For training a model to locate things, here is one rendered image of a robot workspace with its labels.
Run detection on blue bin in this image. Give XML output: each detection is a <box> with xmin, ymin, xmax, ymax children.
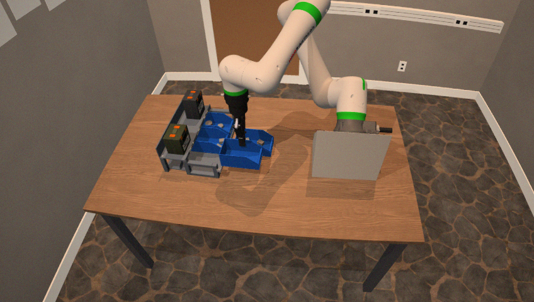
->
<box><xmin>219</xmin><ymin>138</ymin><xmax>263</xmax><ymax>170</ymax></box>
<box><xmin>245</xmin><ymin>128</ymin><xmax>274</xmax><ymax>157</ymax></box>
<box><xmin>191</xmin><ymin>127</ymin><xmax>228</xmax><ymax>154</ymax></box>
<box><xmin>202</xmin><ymin>112</ymin><xmax>234</xmax><ymax>138</ymax></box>

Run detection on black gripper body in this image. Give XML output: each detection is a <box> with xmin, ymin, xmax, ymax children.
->
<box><xmin>229</xmin><ymin>103</ymin><xmax>247</xmax><ymax>124</ymax></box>

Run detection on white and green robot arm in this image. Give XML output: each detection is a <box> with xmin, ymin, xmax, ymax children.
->
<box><xmin>219</xmin><ymin>0</ymin><xmax>392</xmax><ymax>134</ymax></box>

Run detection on grey metal shelf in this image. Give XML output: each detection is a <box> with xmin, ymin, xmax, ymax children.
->
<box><xmin>156</xmin><ymin>101</ymin><xmax>230</xmax><ymax>179</ymax></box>

